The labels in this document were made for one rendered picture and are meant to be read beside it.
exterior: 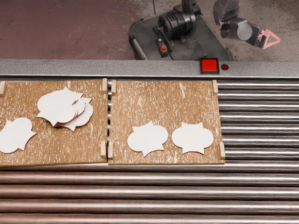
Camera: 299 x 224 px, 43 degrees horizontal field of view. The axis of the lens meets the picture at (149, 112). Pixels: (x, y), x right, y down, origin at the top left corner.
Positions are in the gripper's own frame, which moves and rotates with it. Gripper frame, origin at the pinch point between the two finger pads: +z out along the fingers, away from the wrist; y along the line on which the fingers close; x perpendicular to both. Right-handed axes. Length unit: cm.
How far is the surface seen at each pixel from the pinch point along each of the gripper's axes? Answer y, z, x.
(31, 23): -181, -82, -47
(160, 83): -10.4, -35.2, -25.9
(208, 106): 2.9, -19.1, -28.8
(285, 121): 12.7, 9.1, -28.3
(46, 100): -8, -78, -35
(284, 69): -5.1, 15.1, -13.2
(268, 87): -0.5, 6.7, -20.1
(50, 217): 21, -76, -64
